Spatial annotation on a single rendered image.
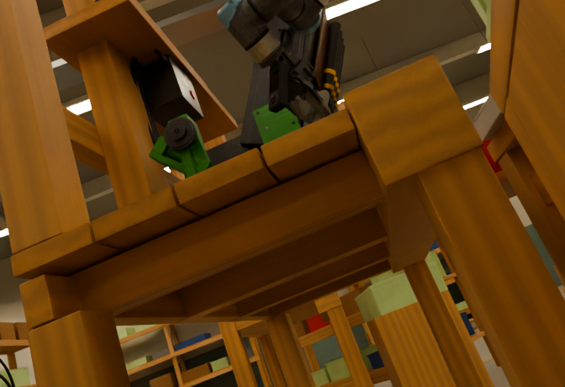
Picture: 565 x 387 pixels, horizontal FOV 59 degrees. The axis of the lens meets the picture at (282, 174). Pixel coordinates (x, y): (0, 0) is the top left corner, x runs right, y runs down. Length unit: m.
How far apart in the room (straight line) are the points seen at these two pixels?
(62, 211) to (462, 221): 0.59
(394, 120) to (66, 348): 0.56
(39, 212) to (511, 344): 0.69
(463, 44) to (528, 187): 8.85
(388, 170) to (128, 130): 0.77
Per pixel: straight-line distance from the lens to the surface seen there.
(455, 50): 9.79
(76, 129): 1.24
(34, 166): 0.89
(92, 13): 1.38
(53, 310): 0.83
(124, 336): 10.42
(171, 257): 0.82
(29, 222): 0.87
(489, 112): 1.03
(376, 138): 0.70
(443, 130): 0.70
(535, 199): 1.10
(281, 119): 1.44
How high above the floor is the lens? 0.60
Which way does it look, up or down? 19 degrees up
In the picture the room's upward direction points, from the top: 22 degrees counter-clockwise
